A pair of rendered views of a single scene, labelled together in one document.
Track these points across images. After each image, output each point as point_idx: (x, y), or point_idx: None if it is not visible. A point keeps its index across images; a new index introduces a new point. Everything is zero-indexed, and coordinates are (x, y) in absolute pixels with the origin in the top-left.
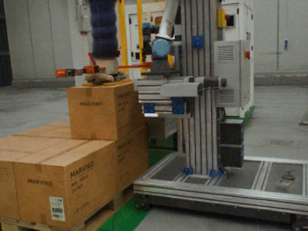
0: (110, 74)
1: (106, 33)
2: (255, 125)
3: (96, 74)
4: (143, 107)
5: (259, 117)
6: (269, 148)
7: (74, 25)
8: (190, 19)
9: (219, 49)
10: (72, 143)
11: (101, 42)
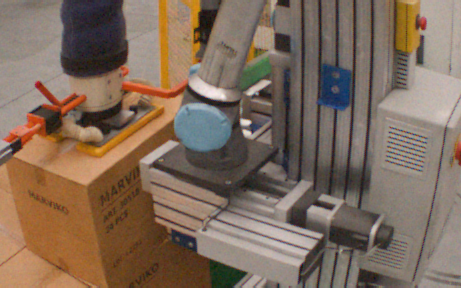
0: (100, 110)
1: (88, 16)
2: None
3: (62, 118)
4: (170, 229)
5: None
6: None
7: None
8: (315, 13)
9: (390, 132)
10: (21, 278)
11: (75, 38)
